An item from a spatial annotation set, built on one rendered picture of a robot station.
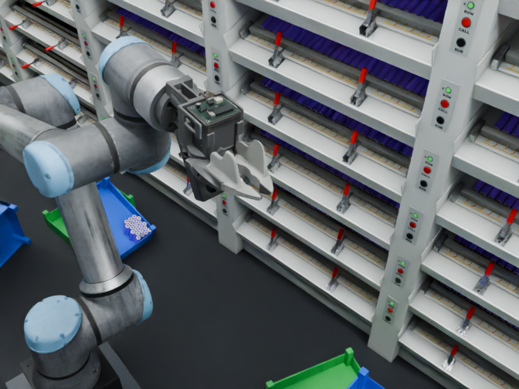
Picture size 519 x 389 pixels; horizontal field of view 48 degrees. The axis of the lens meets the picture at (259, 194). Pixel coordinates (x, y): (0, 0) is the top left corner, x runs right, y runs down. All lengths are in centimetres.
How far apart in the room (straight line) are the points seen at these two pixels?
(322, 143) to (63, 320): 84
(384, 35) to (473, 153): 33
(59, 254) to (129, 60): 156
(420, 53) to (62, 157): 78
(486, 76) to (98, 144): 77
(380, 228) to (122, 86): 98
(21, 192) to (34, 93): 125
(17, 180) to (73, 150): 184
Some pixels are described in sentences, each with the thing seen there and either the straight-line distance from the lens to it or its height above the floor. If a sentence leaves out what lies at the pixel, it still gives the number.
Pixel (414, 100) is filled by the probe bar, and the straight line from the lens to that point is 144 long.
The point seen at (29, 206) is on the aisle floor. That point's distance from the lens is 262.
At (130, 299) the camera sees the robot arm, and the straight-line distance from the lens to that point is 168.
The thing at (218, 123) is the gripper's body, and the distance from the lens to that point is 76.
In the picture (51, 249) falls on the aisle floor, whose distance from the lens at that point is 242.
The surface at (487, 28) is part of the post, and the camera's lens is 121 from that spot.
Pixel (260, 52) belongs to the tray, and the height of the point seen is 90.
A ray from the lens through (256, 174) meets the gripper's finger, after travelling 77.
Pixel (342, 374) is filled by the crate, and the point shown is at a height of 0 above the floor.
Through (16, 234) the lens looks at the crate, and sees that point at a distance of 250.
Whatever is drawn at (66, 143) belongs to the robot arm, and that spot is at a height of 116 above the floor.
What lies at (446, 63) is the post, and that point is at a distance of 128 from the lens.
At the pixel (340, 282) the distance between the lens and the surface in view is 199.
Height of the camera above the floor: 172
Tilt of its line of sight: 44 degrees down
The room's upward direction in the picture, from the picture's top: straight up
